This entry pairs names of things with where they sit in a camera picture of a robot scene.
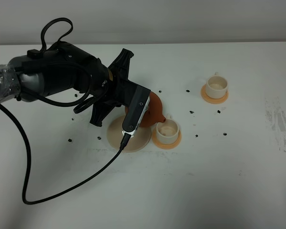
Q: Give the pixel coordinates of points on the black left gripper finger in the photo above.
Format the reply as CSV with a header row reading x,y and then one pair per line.
x,y
100,110
119,68

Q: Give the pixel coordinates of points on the orange coaster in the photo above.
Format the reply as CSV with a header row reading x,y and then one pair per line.
x,y
165,146
211,100

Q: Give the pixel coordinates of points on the white teacup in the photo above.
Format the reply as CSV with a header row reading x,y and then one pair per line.
x,y
216,86
168,131

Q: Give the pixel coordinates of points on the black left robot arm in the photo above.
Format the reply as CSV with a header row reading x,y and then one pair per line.
x,y
19,79

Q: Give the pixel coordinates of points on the near white teacup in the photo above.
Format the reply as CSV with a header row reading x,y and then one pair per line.
x,y
168,131

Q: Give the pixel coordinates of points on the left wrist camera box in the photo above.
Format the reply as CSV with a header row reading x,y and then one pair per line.
x,y
137,103

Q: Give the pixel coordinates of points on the far white teacup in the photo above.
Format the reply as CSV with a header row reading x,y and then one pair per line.
x,y
216,86

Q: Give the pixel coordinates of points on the brown clay teapot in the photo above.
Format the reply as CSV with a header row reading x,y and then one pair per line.
x,y
154,113

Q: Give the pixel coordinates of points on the beige round teapot saucer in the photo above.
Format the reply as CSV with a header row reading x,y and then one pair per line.
x,y
136,143

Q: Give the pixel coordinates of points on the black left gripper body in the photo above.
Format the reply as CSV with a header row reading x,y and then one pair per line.
x,y
64,66

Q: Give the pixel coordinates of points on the near orange coaster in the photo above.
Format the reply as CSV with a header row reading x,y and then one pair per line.
x,y
165,146

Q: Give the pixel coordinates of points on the far orange coaster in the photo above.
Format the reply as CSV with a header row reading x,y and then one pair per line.
x,y
211,100

